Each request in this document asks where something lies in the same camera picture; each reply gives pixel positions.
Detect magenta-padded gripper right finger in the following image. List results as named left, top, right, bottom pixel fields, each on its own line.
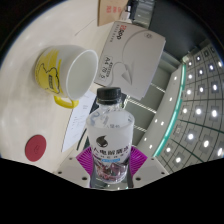
left=128, top=145, right=171, bottom=188

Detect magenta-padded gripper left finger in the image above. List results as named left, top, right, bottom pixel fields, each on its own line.
left=54, top=145, right=98, bottom=189

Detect clear water bottle black cap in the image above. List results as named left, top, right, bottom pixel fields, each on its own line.
left=85, top=87, right=136, bottom=184

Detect white printed paper sheet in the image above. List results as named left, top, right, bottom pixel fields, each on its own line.
left=61, top=90, right=98, bottom=154

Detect flat round red coaster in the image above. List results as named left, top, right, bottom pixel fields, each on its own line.
left=24, top=134, right=48, bottom=163

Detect recessed ceiling lights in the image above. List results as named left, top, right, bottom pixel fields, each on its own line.
left=146, top=43, right=224, bottom=174

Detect white mug yellow print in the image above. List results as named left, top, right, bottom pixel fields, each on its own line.
left=34, top=44, right=100, bottom=110

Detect white copy paper carton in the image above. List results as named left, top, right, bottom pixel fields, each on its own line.
left=93, top=21, right=167, bottom=101

